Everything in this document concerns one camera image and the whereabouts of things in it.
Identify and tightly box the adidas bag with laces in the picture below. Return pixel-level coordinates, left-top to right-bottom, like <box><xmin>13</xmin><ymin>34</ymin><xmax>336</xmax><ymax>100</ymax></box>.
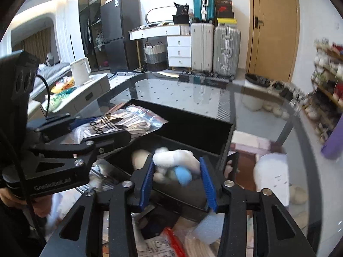
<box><xmin>61</xmin><ymin>105</ymin><xmax>167</xmax><ymax>145</ymax></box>

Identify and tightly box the white and blue plush toy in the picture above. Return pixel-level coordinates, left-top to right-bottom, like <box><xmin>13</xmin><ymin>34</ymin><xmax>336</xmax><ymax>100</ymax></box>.
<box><xmin>152</xmin><ymin>147</ymin><xmax>201</xmax><ymax>186</ymax></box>

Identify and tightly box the person's left hand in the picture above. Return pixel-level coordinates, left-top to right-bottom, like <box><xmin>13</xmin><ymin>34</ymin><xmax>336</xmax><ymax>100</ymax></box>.
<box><xmin>0</xmin><ymin>188</ymin><xmax>52</xmax><ymax>218</ymax></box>

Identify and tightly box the grey side cabinet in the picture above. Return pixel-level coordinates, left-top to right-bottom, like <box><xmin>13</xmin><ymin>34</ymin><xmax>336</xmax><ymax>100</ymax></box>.
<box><xmin>27</xmin><ymin>74</ymin><xmax>110</xmax><ymax>120</ymax></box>

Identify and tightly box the black cardboard box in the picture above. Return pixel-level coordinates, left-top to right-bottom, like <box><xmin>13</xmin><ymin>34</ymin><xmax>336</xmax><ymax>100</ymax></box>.
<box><xmin>101</xmin><ymin>99</ymin><xmax>237</xmax><ymax>215</ymax></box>

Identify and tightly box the white electric kettle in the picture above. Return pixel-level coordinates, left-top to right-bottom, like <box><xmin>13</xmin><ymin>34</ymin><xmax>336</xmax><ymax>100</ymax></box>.
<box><xmin>70</xmin><ymin>57</ymin><xmax>91</xmax><ymax>87</ymax></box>

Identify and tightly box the white packet with red edges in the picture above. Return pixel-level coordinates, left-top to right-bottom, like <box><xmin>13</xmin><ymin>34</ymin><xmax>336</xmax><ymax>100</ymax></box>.
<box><xmin>136</xmin><ymin>227</ymin><xmax>187</xmax><ymax>257</ymax></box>

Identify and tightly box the anime printed desk mat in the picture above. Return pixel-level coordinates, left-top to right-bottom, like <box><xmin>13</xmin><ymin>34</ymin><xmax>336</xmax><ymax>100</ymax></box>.
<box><xmin>101</xmin><ymin>129</ymin><xmax>290</xmax><ymax>257</ymax></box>

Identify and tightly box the beige slipper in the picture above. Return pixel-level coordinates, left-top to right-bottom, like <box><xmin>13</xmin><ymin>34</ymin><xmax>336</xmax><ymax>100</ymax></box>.
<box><xmin>290</xmin><ymin>185</ymin><xmax>308</xmax><ymax>205</ymax></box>

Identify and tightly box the woven laundry basket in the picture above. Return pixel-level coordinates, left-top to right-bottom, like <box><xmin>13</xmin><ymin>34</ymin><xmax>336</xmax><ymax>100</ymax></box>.
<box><xmin>144</xmin><ymin>41</ymin><xmax>167</xmax><ymax>71</ymax></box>

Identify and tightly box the black refrigerator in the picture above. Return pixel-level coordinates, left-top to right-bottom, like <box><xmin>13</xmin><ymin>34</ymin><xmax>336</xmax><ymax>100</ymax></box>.
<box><xmin>101</xmin><ymin>0</ymin><xmax>144</xmax><ymax>73</ymax></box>

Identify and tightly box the white dresser with drawers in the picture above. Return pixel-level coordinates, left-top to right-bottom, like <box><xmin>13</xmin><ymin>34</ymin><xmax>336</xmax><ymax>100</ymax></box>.
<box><xmin>129</xmin><ymin>24</ymin><xmax>192</xmax><ymax>69</ymax></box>

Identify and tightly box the oval mirror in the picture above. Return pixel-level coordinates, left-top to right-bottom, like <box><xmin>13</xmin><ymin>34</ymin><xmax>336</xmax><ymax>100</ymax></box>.
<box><xmin>145</xmin><ymin>5</ymin><xmax>177</xmax><ymax>24</ymax></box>

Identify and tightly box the purple bag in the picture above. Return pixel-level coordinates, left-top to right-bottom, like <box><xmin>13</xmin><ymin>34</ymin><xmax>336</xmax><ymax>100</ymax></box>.
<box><xmin>321</xmin><ymin>123</ymin><xmax>343</xmax><ymax>160</ymax></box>

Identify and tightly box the black glass cabinet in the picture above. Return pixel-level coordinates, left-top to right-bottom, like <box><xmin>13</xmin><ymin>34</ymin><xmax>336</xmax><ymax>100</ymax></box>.
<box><xmin>78</xmin><ymin>0</ymin><xmax>109</xmax><ymax>71</ymax></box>

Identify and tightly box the white suitcase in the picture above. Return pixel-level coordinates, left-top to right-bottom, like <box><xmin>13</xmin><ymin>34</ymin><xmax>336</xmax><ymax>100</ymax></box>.
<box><xmin>191</xmin><ymin>23</ymin><xmax>215</xmax><ymax>72</ymax></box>

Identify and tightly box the black bag on dresser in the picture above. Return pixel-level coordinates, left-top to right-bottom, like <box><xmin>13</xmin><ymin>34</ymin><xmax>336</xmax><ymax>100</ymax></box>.
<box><xmin>173</xmin><ymin>3</ymin><xmax>190</xmax><ymax>24</ymax></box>

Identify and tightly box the shoe rack with shoes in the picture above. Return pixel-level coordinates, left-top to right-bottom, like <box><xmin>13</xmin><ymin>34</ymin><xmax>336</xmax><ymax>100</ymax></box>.
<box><xmin>303</xmin><ymin>38</ymin><xmax>342</xmax><ymax>145</ymax></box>

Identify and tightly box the silver suitcase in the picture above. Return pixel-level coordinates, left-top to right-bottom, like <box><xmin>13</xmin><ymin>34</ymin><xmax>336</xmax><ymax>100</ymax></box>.
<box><xmin>213</xmin><ymin>26</ymin><xmax>241</xmax><ymax>80</ymax></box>

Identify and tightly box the teal suitcase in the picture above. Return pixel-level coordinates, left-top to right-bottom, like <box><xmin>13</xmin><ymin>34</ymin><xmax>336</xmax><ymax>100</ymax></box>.
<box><xmin>193</xmin><ymin>0</ymin><xmax>215</xmax><ymax>23</ymax></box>

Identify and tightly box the stack of shoe boxes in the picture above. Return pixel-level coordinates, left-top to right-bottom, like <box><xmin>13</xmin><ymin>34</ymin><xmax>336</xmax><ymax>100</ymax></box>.
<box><xmin>215</xmin><ymin>0</ymin><xmax>237</xmax><ymax>26</ymax></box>

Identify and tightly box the wooden door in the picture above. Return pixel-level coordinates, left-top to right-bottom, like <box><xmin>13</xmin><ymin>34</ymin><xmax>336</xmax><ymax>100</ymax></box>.
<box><xmin>246</xmin><ymin>0</ymin><xmax>300</xmax><ymax>82</ymax></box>

